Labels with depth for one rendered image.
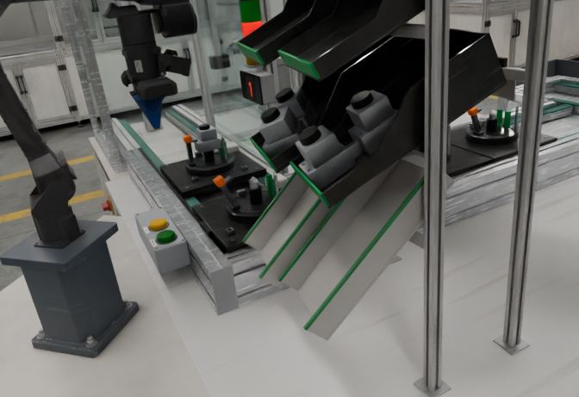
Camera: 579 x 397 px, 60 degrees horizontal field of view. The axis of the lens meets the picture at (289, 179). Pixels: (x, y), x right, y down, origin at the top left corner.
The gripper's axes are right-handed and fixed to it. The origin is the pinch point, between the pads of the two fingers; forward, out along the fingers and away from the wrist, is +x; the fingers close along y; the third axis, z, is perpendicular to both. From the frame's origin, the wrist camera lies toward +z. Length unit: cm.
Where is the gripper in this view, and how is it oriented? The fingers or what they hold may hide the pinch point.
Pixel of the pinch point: (152, 110)
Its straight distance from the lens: 96.0
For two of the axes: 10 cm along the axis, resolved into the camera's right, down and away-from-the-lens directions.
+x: 1.0, 9.2, 3.9
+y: -4.6, -3.0, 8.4
